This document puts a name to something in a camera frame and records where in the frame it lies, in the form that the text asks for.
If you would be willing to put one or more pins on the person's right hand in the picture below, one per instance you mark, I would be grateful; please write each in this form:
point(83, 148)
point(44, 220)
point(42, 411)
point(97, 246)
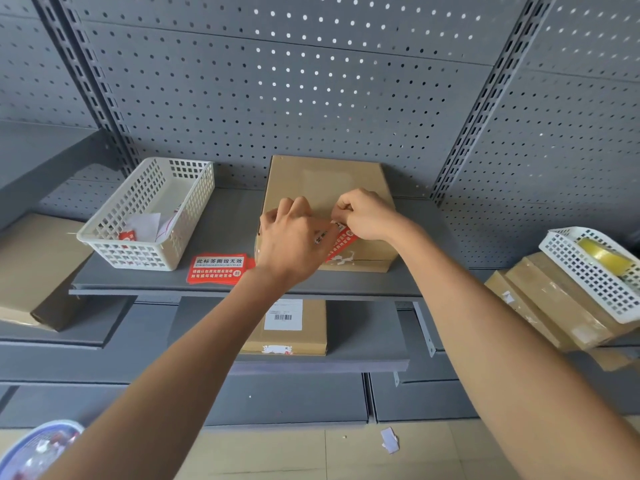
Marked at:
point(372, 217)

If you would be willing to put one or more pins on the person's left hand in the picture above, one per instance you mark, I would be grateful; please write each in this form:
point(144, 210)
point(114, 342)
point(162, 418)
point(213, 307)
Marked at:
point(287, 244)

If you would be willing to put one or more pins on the person's right fingers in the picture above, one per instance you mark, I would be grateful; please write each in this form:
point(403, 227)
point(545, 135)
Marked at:
point(350, 202)

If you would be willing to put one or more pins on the person's left thumb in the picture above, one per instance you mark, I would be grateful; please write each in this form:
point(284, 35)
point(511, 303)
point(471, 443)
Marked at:
point(324, 232)

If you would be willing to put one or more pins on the red warning sticker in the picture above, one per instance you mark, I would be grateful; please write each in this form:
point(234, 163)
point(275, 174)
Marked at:
point(345, 244)
point(217, 269)

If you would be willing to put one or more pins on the person's right forearm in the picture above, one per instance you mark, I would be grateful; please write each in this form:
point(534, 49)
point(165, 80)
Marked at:
point(495, 354)

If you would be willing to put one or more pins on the person's left forearm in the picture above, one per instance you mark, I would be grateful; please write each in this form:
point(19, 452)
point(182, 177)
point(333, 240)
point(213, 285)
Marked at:
point(190, 374)

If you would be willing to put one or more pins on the grey metal shelf board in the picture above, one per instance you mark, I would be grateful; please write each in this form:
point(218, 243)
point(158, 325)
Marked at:
point(35, 159)
point(365, 339)
point(230, 224)
point(95, 327)

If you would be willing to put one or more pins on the cardboard box with barcode label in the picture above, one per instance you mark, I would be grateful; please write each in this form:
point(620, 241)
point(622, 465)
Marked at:
point(300, 332)

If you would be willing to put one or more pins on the grey perforated back panel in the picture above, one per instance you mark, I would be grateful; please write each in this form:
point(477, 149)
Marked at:
point(300, 84)

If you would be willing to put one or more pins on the grey metal base shelf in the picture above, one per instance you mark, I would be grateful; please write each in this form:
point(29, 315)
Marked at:
point(300, 399)

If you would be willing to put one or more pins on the grey slotted shelf upright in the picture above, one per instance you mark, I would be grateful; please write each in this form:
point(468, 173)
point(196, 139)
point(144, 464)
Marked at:
point(487, 94)
point(90, 79)

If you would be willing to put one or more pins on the white plastic mesh basket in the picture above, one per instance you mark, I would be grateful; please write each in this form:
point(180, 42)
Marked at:
point(595, 279)
point(150, 204)

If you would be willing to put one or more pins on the white paper sheet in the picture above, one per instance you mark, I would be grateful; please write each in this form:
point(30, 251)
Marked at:
point(147, 225)

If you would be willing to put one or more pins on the small red sticker piece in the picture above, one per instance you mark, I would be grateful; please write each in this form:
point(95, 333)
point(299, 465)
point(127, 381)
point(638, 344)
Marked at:
point(127, 235)

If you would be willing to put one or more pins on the taped brown cardboard box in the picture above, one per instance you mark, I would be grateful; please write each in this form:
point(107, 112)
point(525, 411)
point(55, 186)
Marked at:
point(555, 294)
point(520, 307)

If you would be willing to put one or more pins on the white paper scrap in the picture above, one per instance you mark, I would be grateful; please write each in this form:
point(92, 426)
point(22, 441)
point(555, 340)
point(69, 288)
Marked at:
point(390, 440)

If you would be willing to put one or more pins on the yellow tape roll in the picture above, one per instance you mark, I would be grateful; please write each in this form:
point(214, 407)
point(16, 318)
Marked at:
point(605, 254)

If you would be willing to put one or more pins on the large flat cardboard box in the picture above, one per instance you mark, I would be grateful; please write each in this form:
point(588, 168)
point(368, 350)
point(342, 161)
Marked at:
point(35, 259)

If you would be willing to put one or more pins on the blue rimmed plastic container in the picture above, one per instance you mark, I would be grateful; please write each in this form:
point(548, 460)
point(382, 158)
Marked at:
point(37, 452)

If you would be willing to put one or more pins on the grey metal shelf bracket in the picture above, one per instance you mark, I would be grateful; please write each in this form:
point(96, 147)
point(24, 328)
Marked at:
point(425, 327)

